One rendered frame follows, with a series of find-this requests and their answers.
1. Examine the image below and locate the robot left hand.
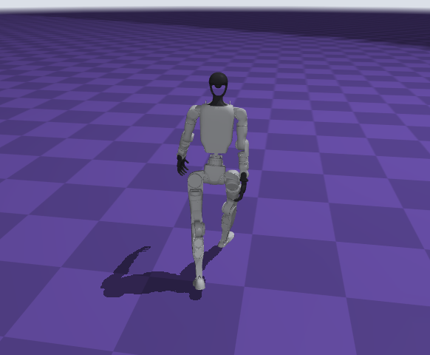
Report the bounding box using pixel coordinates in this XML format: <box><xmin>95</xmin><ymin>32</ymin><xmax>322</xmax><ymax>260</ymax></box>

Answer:
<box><xmin>177</xmin><ymin>155</ymin><xmax>189</xmax><ymax>176</ymax></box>

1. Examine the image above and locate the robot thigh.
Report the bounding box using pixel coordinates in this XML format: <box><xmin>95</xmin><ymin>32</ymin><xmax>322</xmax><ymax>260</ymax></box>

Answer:
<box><xmin>188</xmin><ymin>170</ymin><xmax>205</xmax><ymax>237</ymax></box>
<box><xmin>222</xmin><ymin>170</ymin><xmax>241</xmax><ymax>216</ymax></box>

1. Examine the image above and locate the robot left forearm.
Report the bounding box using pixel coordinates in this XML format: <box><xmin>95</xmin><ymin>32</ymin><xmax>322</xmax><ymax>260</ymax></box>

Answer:
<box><xmin>177</xmin><ymin>131</ymin><xmax>190</xmax><ymax>160</ymax></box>

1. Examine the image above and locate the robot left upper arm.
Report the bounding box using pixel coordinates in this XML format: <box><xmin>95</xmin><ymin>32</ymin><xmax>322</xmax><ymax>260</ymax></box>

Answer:
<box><xmin>182</xmin><ymin>105</ymin><xmax>202</xmax><ymax>143</ymax></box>

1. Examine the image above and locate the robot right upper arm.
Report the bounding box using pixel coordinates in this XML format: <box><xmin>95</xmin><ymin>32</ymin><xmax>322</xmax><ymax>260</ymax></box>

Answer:
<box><xmin>233</xmin><ymin>107</ymin><xmax>248</xmax><ymax>150</ymax></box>

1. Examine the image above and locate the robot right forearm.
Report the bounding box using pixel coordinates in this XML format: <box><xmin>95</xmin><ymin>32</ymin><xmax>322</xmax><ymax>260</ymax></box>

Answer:
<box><xmin>238</xmin><ymin>140</ymin><xmax>249</xmax><ymax>179</ymax></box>

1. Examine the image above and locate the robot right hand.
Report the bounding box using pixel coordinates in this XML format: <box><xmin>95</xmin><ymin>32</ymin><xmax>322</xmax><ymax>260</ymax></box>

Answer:
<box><xmin>234</xmin><ymin>172</ymin><xmax>248</xmax><ymax>202</ymax></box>

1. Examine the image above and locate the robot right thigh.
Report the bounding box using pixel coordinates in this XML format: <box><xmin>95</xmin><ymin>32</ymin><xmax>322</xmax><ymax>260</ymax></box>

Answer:
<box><xmin>222</xmin><ymin>170</ymin><xmax>241</xmax><ymax>216</ymax></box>

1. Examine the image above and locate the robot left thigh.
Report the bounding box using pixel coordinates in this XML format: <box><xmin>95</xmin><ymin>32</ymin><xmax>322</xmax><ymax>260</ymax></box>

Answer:
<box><xmin>188</xmin><ymin>170</ymin><xmax>205</xmax><ymax>237</ymax></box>

